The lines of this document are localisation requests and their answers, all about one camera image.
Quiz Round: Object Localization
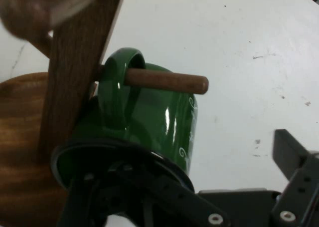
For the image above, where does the dark wooden mug tree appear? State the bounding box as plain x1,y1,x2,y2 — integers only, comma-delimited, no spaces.
0,0,209,227

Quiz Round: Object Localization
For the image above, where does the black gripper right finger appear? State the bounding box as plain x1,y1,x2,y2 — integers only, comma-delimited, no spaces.
271,129,319,227

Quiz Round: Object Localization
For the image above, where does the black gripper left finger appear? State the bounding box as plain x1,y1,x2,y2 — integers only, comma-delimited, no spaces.
59,167,232,227

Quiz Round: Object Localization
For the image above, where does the green enamel mug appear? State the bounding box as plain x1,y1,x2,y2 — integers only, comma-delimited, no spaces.
51,46,200,227

